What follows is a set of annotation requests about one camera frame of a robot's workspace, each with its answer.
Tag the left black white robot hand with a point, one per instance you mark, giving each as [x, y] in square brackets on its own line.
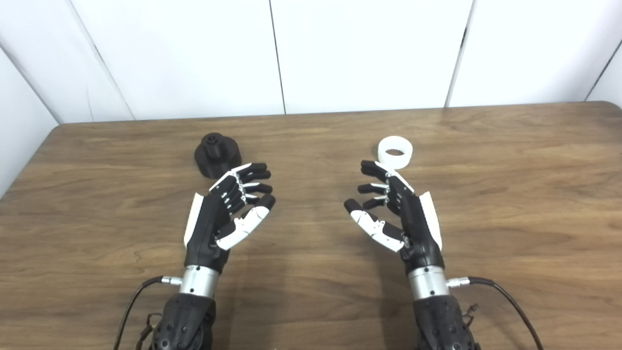
[206, 228]

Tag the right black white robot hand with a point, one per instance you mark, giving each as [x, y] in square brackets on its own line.
[420, 233]

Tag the round black part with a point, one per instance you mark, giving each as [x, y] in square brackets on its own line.
[214, 155]

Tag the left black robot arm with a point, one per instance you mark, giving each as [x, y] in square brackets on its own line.
[187, 321]

